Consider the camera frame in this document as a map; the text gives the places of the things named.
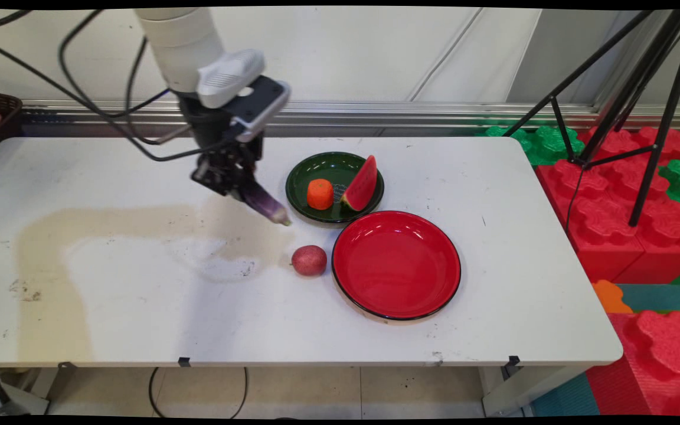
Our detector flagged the white table leg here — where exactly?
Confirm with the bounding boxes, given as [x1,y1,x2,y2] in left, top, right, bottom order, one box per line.
[480,365,590,417]

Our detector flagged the black silver-edged wrist camera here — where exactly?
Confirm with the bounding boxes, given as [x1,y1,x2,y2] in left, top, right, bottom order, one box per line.
[231,76,292,143]

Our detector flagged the purple toy eggplant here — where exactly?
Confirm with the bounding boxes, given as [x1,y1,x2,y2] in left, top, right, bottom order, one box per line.
[238,180,292,227]

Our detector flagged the orange foam puzzle block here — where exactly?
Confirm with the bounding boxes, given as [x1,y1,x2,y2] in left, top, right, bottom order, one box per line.
[591,279,633,315]

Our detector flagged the red watermelon slice toy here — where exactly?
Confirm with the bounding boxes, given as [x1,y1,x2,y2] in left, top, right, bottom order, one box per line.
[340,155,378,212]

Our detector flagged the red round plate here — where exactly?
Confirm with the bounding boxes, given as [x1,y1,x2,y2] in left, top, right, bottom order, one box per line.
[331,210,462,322]

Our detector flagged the orange toy fruit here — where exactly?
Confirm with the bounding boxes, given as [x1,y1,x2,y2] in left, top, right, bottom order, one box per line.
[307,179,335,211]

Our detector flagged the large red foam block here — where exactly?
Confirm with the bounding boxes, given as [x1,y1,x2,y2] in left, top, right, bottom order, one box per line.
[536,158,680,285]

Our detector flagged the aluminium wall rail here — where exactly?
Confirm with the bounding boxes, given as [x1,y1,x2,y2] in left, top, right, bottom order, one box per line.
[21,99,680,132]

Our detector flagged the dark woven basket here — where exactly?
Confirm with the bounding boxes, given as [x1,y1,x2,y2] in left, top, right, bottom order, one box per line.
[0,89,23,161]

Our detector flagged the black tripod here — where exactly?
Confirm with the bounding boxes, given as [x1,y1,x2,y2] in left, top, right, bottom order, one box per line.
[502,9,680,228]

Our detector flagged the dark green round plate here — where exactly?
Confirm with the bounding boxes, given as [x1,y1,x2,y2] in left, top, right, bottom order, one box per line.
[285,152,385,224]

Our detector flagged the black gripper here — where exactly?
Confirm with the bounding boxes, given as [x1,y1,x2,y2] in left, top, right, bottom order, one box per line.
[178,91,265,197]

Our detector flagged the black cable under table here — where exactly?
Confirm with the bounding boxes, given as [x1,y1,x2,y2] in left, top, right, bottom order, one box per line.
[149,367,249,419]

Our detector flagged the red toy apple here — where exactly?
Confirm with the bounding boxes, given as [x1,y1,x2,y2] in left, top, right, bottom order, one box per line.
[291,245,328,277]

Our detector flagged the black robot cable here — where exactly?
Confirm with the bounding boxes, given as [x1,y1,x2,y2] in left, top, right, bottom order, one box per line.
[126,37,192,145]
[58,9,171,117]
[0,38,236,162]

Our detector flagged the white vented wrist module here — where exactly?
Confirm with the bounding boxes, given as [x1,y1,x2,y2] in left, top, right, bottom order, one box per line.
[197,49,266,109]

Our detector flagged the red foam puzzle block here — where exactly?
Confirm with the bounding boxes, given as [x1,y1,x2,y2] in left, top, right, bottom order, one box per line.
[576,126,680,164]
[585,310,680,417]

